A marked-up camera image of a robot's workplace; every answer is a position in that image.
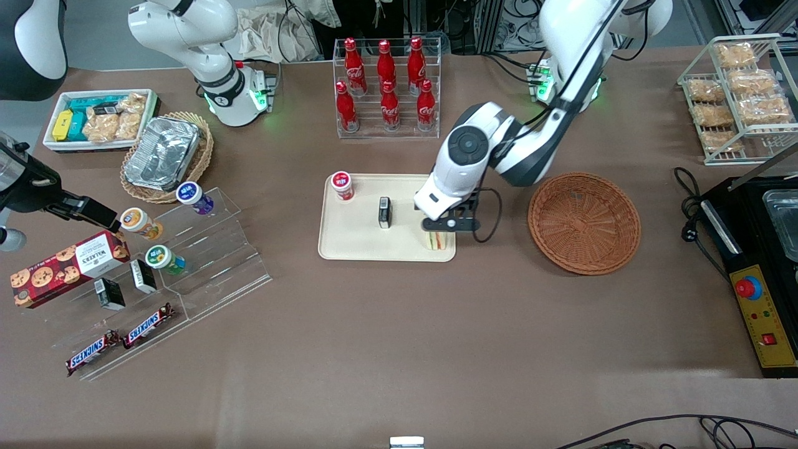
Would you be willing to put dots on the green lid yogurt cup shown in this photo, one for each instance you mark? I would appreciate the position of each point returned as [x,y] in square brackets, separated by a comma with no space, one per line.
[159,257]

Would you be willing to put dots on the oval wicker basket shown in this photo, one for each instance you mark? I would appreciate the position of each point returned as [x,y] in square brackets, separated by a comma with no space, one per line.
[202,153]

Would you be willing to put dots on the short teal snack box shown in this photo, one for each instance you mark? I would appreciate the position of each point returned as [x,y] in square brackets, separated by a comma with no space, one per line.
[77,126]

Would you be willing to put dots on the clear acrylic stepped shelf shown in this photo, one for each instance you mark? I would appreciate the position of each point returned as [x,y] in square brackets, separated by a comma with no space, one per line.
[218,262]

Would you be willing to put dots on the steel pan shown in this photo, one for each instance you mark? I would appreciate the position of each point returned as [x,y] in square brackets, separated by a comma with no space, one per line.
[785,221]

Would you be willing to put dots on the clear bag of crackers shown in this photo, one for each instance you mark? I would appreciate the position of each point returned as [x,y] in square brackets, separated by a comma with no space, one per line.
[101,128]
[128,125]
[134,101]

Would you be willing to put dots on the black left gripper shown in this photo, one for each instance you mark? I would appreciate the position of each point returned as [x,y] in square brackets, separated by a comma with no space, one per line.
[472,201]

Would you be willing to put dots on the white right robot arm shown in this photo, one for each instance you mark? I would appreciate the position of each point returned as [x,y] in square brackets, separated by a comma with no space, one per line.
[187,31]

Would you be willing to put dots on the purple lid yogurt cup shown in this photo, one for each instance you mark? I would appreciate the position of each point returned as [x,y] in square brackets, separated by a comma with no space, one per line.
[189,193]

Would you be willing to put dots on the orange lid yogurt cup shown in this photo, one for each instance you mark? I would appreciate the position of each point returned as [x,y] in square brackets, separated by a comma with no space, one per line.
[136,220]

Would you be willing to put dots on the wrapped bread pack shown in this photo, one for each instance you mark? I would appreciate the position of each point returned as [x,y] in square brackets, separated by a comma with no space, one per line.
[754,81]
[765,109]
[712,115]
[735,53]
[706,90]
[723,140]

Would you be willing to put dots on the triangular sandwich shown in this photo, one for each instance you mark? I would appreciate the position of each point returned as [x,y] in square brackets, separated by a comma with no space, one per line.
[436,241]

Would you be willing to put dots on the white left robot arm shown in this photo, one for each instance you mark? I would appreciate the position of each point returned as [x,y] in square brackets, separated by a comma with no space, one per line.
[467,149]

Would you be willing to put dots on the clear acrylic bottle rack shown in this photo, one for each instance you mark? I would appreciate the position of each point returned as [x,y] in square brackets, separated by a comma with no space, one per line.
[371,134]

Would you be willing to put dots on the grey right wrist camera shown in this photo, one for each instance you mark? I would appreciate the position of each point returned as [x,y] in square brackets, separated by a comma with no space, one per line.
[11,239]

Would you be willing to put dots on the person in beige jacket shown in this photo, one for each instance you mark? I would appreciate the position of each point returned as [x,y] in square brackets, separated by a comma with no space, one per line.
[321,9]

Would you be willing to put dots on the yellow snack box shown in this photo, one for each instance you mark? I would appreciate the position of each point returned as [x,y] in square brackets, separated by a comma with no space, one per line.
[62,125]

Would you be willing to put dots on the beige plastic tray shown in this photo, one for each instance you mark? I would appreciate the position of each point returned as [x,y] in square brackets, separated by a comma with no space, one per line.
[361,240]

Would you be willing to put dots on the beige cloth bag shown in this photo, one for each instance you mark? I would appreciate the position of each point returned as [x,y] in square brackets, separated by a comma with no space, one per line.
[262,34]

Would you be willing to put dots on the small black box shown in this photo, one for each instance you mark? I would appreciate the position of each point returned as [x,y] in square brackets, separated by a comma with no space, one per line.
[143,276]
[110,294]
[384,213]

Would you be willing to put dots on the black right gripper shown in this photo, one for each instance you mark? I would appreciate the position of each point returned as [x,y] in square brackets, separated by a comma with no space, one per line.
[32,197]

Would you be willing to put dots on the black appliance with yellow panel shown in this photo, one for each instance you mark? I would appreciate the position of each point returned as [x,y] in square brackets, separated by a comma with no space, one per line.
[764,324]

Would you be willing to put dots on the Snickers chocolate bar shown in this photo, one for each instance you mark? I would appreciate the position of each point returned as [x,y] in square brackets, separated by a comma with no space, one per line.
[92,353]
[148,325]

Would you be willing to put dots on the red tartan cookie box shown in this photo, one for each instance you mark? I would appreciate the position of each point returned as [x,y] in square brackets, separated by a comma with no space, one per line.
[62,271]

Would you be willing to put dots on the long teal snack box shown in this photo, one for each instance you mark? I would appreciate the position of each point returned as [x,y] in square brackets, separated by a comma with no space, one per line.
[87,101]

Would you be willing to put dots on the red lid yogurt cup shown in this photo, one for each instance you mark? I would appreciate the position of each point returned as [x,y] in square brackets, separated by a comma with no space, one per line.
[341,184]

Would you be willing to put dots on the aluminium foil tray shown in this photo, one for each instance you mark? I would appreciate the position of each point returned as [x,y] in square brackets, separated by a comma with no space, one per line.
[162,153]

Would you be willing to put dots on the white rectangular bin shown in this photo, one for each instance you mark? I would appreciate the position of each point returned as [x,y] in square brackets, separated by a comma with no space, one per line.
[53,146]

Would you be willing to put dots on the round brown wicker basket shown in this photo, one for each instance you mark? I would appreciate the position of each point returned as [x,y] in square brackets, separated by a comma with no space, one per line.
[583,224]

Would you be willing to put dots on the small white silver device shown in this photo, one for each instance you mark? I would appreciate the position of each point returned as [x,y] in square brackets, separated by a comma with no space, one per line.
[406,442]

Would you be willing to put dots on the red cola bottle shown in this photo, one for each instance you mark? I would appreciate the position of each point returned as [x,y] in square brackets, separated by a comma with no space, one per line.
[389,111]
[386,67]
[416,65]
[353,68]
[426,109]
[346,111]

